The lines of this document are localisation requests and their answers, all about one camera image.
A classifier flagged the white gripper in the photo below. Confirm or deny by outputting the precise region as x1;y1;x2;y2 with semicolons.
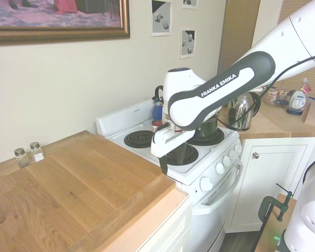
151;125;197;175

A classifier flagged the black cooking pot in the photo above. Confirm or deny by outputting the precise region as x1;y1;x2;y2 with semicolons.
196;114;219;139

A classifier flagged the medium black coil burner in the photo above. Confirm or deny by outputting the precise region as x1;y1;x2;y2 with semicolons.
164;143;200;166

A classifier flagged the white electric stove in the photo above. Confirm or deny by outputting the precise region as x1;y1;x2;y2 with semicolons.
96;98;244;252

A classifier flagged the big white oven knob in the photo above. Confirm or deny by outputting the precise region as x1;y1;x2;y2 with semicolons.
199;176;214;193

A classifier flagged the small black coil burner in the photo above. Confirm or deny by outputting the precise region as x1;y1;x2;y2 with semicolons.
123;130;154;148

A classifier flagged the blue whistling kettle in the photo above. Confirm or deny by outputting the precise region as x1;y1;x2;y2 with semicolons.
152;85;172;127

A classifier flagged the white counter cabinet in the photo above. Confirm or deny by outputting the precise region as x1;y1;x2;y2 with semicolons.
93;194;194;252

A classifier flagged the shiny steel kettle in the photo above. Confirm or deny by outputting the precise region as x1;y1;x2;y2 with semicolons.
226;91;262;131

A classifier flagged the large wooden cutting board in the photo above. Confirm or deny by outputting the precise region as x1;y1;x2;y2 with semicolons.
0;130;176;252

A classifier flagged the white cabinet door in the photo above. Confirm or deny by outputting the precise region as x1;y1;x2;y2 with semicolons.
224;130;315;234

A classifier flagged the green C-clamp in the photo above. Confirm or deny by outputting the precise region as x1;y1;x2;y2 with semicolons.
258;183;295;223

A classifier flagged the medium grey paper print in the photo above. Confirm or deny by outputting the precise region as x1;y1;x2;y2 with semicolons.
180;29;196;60

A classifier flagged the clear plastic food container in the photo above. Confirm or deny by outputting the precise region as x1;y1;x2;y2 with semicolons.
260;87;292;108

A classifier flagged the glass salt shaker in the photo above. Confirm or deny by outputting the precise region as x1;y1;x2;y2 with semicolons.
29;141;44;163

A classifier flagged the large grey paper print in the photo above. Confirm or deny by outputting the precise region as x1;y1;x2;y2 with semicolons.
150;0;173;37

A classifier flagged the glass pepper shaker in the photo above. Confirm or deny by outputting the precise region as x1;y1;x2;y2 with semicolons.
13;147;31;170

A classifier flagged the small grey paper print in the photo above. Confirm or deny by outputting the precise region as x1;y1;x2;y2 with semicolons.
181;0;199;10

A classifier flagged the gold framed painting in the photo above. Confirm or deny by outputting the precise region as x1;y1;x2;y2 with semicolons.
0;0;131;48

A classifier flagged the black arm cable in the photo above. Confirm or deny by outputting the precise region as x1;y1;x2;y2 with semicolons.
216;52;315;127

